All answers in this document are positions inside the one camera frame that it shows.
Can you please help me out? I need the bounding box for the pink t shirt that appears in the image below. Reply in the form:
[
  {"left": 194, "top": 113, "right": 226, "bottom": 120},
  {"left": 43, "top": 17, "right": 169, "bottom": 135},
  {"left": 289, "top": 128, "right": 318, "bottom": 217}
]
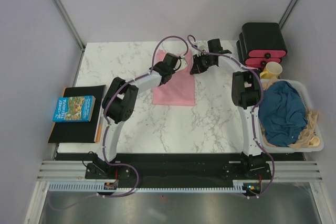
[{"left": 153, "top": 50, "right": 195, "bottom": 106}]

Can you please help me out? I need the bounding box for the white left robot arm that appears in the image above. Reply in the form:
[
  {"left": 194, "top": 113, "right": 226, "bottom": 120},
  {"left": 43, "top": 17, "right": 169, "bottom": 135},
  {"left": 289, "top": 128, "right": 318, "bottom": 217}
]
[{"left": 97, "top": 53, "right": 187, "bottom": 178}]

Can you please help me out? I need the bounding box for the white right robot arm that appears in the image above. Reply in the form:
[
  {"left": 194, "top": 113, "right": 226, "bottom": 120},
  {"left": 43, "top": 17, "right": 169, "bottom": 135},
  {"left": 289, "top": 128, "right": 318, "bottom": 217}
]
[{"left": 187, "top": 35, "right": 263, "bottom": 157}]

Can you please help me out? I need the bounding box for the black pink drawer unit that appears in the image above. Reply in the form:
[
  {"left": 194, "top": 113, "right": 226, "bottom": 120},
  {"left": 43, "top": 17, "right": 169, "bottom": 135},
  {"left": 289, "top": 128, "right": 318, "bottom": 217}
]
[{"left": 236, "top": 22, "right": 287, "bottom": 69}]

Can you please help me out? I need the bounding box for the yellow mug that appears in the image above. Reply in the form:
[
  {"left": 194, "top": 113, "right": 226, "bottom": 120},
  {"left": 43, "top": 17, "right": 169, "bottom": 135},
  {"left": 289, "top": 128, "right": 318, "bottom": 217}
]
[{"left": 260, "top": 62, "right": 283, "bottom": 79}]

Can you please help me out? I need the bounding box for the blue t shirt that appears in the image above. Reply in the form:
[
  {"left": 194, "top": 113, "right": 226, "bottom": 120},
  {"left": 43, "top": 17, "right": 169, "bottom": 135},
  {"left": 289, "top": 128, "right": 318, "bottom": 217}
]
[{"left": 258, "top": 81, "right": 308, "bottom": 147}]

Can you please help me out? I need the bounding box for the black orange notebook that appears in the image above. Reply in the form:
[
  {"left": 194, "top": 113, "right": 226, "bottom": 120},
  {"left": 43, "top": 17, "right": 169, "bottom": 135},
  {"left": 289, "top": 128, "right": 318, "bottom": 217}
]
[{"left": 48, "top": 85, "right": 106, "bottom": 143}]

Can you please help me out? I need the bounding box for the blue treehouse book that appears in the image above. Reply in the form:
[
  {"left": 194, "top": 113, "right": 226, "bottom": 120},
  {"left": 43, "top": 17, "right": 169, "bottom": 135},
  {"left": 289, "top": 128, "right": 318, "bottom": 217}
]
[{"left": 52, "top": 95, "right": 96, "bottom": 123}]

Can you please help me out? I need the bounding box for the beige t shirt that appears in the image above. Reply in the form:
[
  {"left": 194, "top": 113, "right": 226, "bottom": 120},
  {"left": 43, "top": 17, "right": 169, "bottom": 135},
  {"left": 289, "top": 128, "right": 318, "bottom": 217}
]
[{"left": 259, "top": 76, "right": 321, "bottom": 150}]

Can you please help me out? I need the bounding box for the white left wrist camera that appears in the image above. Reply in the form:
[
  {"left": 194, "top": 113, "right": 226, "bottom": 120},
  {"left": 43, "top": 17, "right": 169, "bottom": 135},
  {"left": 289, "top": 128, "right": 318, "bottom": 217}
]
[{"left": 180, "top": 55, "right": 188, "bottom": 69}]

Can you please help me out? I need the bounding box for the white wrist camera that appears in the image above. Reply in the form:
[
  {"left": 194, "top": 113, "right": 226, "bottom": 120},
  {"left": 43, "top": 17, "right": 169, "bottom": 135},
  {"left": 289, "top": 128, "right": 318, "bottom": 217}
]
[
  {"left": 196, "top": 45, "right": 206, "bottom": 52},
  {"left": 180, "top": 55, "right": 188, "bottom": 69}
]

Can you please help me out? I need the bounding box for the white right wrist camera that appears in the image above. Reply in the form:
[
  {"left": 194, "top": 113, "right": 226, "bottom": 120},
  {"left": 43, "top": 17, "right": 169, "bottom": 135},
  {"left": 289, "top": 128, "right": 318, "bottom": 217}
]
[{"left": 196, "top": 45, "right": 206, "bottom": 52}]

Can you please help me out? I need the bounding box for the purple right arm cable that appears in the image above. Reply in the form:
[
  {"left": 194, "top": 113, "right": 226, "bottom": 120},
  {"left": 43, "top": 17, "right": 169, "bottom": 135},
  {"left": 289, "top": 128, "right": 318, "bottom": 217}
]
[{"left": 187, "top": 34, "right": 276, "bottom": 199}]

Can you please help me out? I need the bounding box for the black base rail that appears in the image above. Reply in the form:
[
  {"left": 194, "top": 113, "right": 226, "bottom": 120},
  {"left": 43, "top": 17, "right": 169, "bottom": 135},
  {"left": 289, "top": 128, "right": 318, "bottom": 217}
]
[{"left": 84, "top": 152, "right": 271, "bottom": 189}]

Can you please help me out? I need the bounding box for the left aluminium frame post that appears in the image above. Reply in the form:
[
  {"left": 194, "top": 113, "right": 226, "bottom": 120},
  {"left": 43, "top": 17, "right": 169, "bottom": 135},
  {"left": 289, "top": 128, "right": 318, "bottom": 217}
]
[{"left": 52, "top": 0, "right": 86, "bottom": 52}]

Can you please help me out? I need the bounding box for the white slotted cable duct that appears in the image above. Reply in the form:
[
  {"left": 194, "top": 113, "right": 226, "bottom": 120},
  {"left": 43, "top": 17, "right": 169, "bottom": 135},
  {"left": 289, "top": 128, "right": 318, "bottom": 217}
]
[{"left": 48, "top": 181, "right": 246, "bottom": 193}]

